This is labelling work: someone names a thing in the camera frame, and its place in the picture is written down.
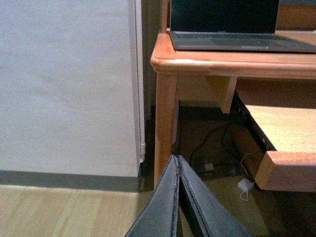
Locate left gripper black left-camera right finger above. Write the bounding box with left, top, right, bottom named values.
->
left=178, top=156, right=253, bottom=237

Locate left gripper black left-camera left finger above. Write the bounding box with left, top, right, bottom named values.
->
left=126, top=155, right=180, bottom=237

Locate wooden keyboard tray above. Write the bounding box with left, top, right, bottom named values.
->
left=233, top=90, right=316, bottom=193

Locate white power adapter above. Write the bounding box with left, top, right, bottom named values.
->
left=237, top=178, right=254, bottom=192

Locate white plug block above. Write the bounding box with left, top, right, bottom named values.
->
left=204, top=163, right=214, bottom=172

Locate wooden desk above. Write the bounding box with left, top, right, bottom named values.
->
left=150, top=0, right=316, bottom=190

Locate grey open laptop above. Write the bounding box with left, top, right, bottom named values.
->
left=170, top=0, right=316, bottom=53

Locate white charger cable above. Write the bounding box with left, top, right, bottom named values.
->
left=239, top=153, right=257, bottom=201

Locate white wall pipe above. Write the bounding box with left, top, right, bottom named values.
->
left=128, top=0, right=146, bottom=165

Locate black power cable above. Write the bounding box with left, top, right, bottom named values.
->
left=190, top=122, right=237, bottom=173

